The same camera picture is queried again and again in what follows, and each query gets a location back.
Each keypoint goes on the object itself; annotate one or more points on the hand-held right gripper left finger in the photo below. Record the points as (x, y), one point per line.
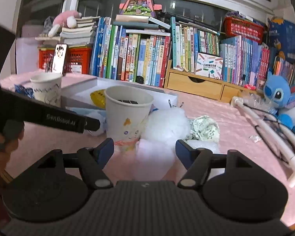
(107, 150)

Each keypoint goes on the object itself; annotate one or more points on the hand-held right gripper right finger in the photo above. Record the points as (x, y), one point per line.
(183, 152)

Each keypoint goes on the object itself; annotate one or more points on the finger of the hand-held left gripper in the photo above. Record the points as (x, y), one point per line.
(93, 124)

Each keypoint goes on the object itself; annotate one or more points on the yellow sequin soft toy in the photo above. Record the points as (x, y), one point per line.
(98, 99)

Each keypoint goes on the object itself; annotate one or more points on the white fluffy pompom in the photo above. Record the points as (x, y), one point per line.
(167, 124)

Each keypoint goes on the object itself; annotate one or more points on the paper cup with coloured drawing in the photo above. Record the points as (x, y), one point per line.
(126, 120)

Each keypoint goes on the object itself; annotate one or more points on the white shallow tray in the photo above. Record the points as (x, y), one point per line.
(76, 92)

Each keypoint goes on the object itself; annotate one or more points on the person's left hand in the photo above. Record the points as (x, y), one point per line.
(1, 156)

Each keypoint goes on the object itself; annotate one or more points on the paper cup with black drawing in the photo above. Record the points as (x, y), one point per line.
(48, 89)

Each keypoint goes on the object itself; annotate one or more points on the blue crumpled wrapper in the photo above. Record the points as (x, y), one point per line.
(23, 91)

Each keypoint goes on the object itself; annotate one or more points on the smartphone with printed case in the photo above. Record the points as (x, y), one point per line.
(58, 59)

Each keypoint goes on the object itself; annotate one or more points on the large red plastic crate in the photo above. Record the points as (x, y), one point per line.
(77, 59)

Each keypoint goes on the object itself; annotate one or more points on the wooden drawer organiser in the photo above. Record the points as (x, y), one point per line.
(194, 83)

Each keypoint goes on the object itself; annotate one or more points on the row of colourful upright books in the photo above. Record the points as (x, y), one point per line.
(130, 54)

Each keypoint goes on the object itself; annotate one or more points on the white plastic pole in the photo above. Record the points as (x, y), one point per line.
(265, 125)

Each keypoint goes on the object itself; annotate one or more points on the clear plastic bag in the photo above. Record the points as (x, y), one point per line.
(254, 102)

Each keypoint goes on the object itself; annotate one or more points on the stack of flat lying books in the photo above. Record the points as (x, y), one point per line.
(77, 32)

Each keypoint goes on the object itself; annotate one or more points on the white box with pencil print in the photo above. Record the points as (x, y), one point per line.
(209, 64)

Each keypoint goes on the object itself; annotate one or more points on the pink and white plush toy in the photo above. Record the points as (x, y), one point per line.
(66, 19)

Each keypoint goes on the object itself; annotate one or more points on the row of thin green books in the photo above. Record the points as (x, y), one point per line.
(194, 46)

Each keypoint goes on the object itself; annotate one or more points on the row of blue pink books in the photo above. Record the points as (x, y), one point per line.
(243, 61)

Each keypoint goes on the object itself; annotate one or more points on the blue alien plush toy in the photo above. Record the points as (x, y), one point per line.
(284, 95)

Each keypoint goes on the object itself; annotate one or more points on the row of slanted thin books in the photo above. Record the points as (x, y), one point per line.
(288, 70)

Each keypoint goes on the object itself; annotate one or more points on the small red plastic basket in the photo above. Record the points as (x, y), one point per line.
(243, 29)

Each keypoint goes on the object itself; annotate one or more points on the blue cardboard box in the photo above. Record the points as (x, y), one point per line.
(282, 36)

